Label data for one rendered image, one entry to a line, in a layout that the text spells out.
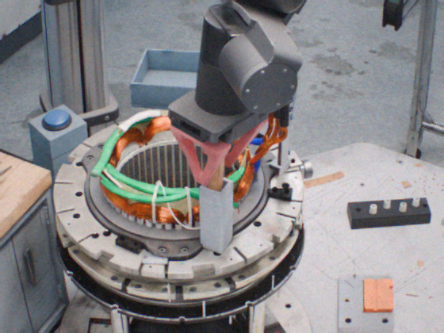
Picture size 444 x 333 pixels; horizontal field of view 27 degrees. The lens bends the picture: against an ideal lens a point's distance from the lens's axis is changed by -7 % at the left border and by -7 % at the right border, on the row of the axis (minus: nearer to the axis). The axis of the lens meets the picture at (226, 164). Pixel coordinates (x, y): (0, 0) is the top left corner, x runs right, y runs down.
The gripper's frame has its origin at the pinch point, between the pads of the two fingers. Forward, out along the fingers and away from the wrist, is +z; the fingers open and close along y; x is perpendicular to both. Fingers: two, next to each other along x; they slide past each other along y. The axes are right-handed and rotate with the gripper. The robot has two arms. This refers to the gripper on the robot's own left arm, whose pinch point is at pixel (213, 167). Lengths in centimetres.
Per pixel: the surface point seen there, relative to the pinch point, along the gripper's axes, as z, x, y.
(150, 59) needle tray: 18, 37, 33
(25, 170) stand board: 17.2, 30.3, -1.9
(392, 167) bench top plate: 41, 4, 65
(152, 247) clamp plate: 11.3, 3.7, -5.1
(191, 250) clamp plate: 10.8, -0.1, -2.6
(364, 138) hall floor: 120, 57, 168
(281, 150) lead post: 7.0, 1.0, 15.8
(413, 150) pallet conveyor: 114, 38, 169
